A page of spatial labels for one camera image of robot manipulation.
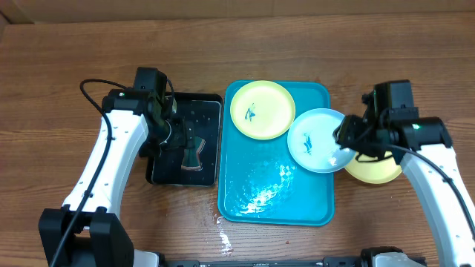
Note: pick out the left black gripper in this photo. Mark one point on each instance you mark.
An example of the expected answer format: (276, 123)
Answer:
(184, 134)

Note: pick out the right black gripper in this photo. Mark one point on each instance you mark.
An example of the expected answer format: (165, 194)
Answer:
(349, 134)

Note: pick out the green and orange sponge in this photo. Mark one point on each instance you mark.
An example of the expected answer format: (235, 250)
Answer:
(191, 159)

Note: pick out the yellow-green plate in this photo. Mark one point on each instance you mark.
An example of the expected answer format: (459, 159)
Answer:
(370, 170)
(262, 110)

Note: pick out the light blue plate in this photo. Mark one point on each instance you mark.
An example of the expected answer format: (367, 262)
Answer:
(312, 145)

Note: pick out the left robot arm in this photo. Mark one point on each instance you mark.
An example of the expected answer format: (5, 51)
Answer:
(136, 121)

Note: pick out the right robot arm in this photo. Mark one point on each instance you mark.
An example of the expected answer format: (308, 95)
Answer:
(423, 148)

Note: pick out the black rectangular water tray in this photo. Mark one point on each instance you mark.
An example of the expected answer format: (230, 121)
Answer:
(204, 110)

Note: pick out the teal plastic serving tray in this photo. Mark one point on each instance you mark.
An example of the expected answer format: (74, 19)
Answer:
(260, 182)

